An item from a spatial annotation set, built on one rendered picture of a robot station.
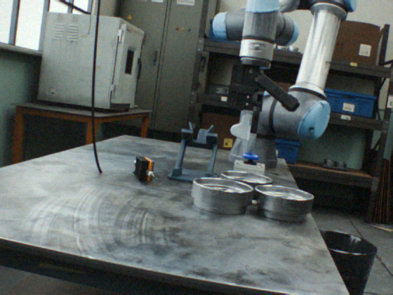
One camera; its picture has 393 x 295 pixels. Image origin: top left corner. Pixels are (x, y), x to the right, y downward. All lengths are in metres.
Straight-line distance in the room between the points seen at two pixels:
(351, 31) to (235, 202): 3.81
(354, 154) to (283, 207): 4.24
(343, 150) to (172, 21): 2.26
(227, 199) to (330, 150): 4.22
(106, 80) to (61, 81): 0.33
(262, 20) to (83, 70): 2.21
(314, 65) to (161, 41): 3.50
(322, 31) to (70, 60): 2.11
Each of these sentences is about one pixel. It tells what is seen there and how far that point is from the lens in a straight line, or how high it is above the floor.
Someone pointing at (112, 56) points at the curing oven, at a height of 1.16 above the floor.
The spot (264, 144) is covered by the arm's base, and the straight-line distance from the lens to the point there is 1.34.
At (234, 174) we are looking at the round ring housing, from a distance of 0.94.
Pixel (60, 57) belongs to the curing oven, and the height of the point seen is 1.12.
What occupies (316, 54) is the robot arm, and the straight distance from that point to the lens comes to 1.35.
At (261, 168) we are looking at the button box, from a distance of 1.02.
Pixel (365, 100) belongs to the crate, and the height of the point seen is 1.17.
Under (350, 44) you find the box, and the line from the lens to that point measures 4.45.
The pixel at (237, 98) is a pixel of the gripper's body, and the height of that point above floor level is 0.99.
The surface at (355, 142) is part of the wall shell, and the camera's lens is 4.97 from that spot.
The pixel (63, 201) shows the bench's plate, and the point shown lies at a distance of 0.71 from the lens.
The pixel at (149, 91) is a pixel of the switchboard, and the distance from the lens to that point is 4.72.
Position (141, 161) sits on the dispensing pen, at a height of 0.84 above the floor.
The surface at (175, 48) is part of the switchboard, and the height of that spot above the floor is 1.42.
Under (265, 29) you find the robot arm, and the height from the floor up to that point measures 1.15.
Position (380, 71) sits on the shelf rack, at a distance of 4.41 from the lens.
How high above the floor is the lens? 0.99
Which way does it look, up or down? 7 degrees down
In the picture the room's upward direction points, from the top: 8 degrees clockwise
